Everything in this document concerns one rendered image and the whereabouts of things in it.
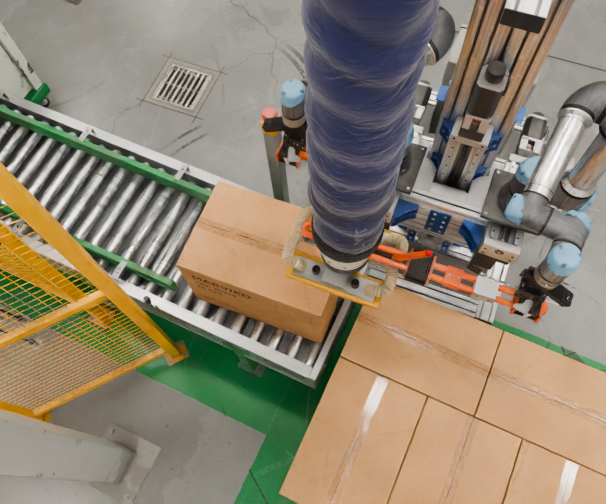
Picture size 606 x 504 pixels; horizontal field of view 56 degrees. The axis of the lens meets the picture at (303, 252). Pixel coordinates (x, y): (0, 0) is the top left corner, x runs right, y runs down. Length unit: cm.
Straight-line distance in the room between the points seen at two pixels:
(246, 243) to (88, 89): 220
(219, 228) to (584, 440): 168
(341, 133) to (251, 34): 304
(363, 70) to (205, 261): 137
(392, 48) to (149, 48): 334
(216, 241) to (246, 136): 149
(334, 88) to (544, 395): 184
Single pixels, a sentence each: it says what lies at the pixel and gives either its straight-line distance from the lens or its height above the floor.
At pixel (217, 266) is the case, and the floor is 95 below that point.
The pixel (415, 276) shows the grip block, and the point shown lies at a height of 128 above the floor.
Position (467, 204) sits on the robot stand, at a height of 95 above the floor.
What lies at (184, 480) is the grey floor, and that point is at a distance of 304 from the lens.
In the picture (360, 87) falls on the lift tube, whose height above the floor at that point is 214.
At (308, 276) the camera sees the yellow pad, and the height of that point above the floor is 115.
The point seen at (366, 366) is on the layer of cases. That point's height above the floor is 54.
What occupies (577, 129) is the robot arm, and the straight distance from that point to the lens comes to 177.
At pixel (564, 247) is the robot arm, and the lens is 160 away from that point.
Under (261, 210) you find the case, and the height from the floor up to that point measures 95.
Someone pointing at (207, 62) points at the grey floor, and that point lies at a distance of 406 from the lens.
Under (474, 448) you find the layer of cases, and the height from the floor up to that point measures 54.
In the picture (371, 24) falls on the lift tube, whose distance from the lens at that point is 95.
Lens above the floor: 296
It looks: 66 degrees down
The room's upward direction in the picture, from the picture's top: 5 degrees counter-clockwise
